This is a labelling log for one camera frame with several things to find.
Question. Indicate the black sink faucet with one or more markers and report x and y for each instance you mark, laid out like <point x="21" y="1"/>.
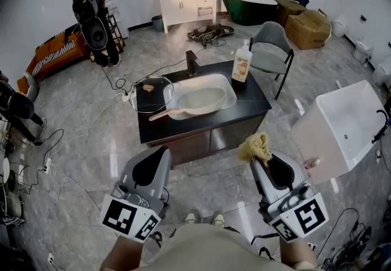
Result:
<point x="192" y="63"/>

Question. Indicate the orange machine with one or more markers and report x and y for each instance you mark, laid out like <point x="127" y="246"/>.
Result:
<point x="55" y="50"/>

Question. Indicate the green bathtub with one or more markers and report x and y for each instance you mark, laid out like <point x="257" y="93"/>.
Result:
<point x="247" y="10"/>

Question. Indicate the person's right shoe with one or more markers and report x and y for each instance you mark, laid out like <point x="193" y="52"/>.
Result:
<point x="217" y="218"/>

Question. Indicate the dark oval seat lid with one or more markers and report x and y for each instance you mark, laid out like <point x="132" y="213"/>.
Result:
<point x="95" y="34"/>

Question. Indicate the person's left forearm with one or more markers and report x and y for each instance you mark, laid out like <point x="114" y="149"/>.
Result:
<point x="122" y="257"/>

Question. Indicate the octagonal glass lid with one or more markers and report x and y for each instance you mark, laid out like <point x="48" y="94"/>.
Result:
<point x="148" y="88"/>

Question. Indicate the white sink basin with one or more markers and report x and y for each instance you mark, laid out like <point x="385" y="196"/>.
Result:
<point x="210" y="80"/>

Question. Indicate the brown wooden rack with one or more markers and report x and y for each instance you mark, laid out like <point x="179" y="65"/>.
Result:
<point x="116" y="30"/>

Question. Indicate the white square tub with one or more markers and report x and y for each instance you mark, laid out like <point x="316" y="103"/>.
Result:
<point x="342" y="129"/>

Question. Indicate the white toilet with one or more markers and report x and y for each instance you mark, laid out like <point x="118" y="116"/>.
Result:
<point x="339" y="26"/>
<point x="362" y="50"/>
<point x="382" y="71"/>

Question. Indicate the person's left shoe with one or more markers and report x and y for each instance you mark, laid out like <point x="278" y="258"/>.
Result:
<point x="192" y="217"/>

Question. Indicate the pink bottle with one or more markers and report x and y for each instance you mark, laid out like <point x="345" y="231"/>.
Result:
<point x="311" y="163"/>

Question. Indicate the black bag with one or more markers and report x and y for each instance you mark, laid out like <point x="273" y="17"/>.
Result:
<point x="210" y="32"/>

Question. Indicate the black top sink cabinet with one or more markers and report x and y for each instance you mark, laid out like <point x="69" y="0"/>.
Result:
<point x="198" y="129"/>

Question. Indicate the orange label soap bottle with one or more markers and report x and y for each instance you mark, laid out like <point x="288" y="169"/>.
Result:
<point x="241" y="65"/>

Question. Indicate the person's right forearm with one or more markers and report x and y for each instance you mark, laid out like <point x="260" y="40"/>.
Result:
<point x="297" y="256"/>

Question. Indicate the white vanity cabinet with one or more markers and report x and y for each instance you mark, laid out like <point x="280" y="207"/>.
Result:
<point x="183" y="4"/>

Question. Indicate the black tub faucet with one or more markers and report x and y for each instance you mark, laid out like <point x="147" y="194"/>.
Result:
<point x="382" y="132"/>

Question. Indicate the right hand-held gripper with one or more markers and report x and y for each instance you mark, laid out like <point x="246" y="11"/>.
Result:
<point x="308" y="215"/>

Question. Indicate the person's shoe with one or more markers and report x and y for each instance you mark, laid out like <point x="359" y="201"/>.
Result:
<point x="192" y="217"/>
<point x="217" y="218"/>

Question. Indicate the person's beige shirt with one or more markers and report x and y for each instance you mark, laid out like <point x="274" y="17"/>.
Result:
<point x="214" y="251"/>

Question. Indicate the large cardboard box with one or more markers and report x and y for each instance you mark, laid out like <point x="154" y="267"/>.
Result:
<point x="308" y="30"/>

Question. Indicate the small cardboard box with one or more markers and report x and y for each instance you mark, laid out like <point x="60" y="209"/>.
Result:
<point x="288" y="8"/>

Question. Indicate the white power strip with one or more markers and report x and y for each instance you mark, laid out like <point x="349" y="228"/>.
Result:
<point x="127" y="96"/>
<point x="48" y="165"/>
<point x="51" y="258"/>

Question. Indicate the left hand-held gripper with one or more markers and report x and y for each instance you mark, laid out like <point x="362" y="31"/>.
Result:
<point x="128" y="218"/>

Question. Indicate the yellow sponge cloth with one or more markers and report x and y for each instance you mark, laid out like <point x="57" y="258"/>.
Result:
<point x="255" y="146"/>

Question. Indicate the grey trash bin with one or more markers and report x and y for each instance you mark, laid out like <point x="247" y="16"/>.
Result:
<point x="158" y="24"/>

